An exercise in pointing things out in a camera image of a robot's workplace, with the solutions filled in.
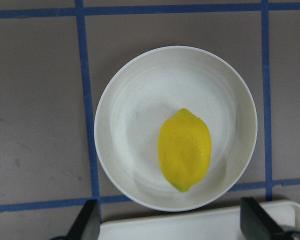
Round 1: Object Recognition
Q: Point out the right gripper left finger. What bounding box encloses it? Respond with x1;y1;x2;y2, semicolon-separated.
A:
65;199;101;240

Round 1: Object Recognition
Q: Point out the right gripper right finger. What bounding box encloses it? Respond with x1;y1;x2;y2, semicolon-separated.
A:
240;197;285;240

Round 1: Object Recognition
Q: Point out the yellow lemon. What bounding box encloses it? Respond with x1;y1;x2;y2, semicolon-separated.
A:
157;108;212;192

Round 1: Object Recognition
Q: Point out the white rectangular tray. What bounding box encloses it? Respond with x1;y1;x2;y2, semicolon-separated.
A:
98;200;300;240

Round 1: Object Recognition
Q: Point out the cream round plate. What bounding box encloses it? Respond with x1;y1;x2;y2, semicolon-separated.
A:
94;46;258;212

